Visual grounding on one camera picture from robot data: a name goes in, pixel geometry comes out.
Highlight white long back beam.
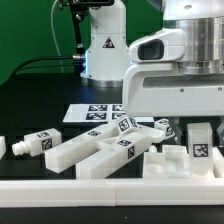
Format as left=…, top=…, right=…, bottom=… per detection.
left=45, top=122, right=119, bottom=173

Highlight white long beam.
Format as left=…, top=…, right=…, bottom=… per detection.
left=45, top=122, right=119, bottom=173
left=76, top=132, right=152, bottom=180

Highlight white block at left edge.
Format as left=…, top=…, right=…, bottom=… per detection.
left=0, top=136, right=6, bottom=159

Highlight white marker tag board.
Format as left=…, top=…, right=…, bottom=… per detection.
left=62, top=103, right=155, bottom=124

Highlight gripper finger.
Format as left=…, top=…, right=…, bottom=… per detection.
left=216, top=116, right=224, bottom=144

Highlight black cables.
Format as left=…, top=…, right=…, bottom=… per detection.
left=9, top=54, right=86, bottom=79

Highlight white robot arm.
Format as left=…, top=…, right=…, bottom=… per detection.
left=122, top=0, right=224, bottom=141

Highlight white small tagged cube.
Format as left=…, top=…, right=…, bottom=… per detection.
left=154, top=118, right=175, bottom=139

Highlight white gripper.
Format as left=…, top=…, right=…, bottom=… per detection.
left=122, top=29, right=224, bottom=144

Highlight white L-shaped fence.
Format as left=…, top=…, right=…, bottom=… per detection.
left=0, top=148, right=224, bottom=208

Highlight white tagged block on beam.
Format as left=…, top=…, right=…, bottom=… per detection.
left=116, top=116, right=138, bottom=133

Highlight white chair seat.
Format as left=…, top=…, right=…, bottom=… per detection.
left=142, top=145, right=224, bottom=179

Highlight white long front beam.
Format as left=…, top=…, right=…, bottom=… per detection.
left=76, top=132, right=152, bottom=180

